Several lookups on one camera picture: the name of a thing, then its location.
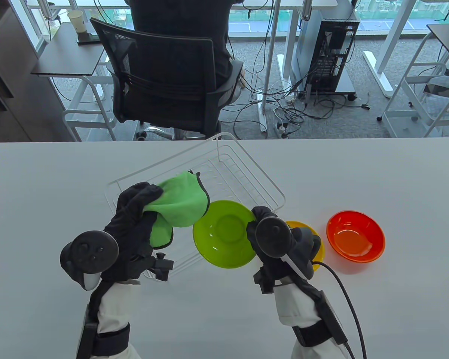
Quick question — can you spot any white metal cart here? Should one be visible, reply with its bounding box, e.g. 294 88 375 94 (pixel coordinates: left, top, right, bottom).
377 62 449 138

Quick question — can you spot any black tracking controller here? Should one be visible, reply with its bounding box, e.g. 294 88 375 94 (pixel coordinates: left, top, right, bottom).
255 217 321 279
60 230 119 291

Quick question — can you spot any tangle of black cables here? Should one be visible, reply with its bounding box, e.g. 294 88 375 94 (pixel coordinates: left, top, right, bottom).
234 75 371 139

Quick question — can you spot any black mesh office chair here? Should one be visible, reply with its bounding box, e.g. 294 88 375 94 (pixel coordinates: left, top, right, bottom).
90 18 244 141

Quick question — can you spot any black battery pack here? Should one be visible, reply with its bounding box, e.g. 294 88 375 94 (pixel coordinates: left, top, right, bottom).
76 305 98 359
320 292 348 344

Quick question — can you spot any white paper cup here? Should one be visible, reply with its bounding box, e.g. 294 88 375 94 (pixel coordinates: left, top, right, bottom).
67 10 86 35

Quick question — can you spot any green plastic bowl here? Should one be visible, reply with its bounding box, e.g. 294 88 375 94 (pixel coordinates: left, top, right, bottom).
193 200 259 270

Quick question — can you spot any person's left hand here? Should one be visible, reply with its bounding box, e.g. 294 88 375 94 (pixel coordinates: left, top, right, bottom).
104 182 164 282

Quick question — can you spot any person's left forearm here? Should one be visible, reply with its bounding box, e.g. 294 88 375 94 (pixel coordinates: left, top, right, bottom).
76 279 143 359

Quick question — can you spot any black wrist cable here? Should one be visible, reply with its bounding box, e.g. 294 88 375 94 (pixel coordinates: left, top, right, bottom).
312 261 367 359

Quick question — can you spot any white wire dish rack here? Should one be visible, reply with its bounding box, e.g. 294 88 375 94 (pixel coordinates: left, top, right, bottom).
104 132 286 281

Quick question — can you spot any green hand towel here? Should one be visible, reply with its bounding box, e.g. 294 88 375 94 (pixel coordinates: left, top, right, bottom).
144 170 210 249

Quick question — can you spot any white standing desk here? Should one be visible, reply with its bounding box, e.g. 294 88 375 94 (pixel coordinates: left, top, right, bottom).
243 0 339 133
363 0 419 98

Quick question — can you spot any gray wheeled computer stand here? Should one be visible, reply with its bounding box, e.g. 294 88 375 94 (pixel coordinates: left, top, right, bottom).
301 69 358 101

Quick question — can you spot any red plastic bowl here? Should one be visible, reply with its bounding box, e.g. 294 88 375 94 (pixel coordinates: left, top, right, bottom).
326 210 386 263

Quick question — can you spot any dark wooden cabinet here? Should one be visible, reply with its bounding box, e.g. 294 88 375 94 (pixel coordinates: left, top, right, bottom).
0 7 77 142

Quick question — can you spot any person's right hand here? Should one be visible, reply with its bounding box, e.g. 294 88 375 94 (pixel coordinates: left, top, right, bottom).
246 206 322 296

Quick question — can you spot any dark top side table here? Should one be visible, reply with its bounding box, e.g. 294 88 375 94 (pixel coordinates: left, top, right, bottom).
31 23 117 142

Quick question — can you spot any yellow plastic bowl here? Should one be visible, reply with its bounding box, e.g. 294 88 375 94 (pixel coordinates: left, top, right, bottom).
284 221 325 273

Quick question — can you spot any black computer tower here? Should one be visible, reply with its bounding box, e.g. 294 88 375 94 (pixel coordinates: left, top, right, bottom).
291 0 360 94

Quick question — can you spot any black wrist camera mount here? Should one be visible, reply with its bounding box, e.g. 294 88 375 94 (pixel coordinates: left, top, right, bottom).
253 271 281 294
142 252 174 282

